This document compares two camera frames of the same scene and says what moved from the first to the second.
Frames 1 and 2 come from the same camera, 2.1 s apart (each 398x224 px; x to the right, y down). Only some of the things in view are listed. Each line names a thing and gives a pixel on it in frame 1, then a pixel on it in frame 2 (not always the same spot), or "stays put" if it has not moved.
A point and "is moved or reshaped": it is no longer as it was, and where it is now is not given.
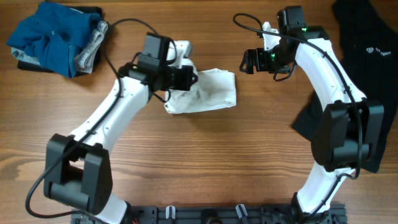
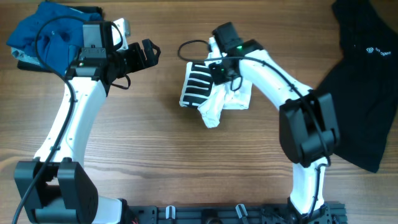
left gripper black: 186,76 → 152,58
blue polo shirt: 53,33 stays put
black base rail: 336,214 stays put
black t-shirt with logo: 367,30 stays put
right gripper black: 252,61 → 216,72
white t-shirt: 214,89 is moved or reshaped
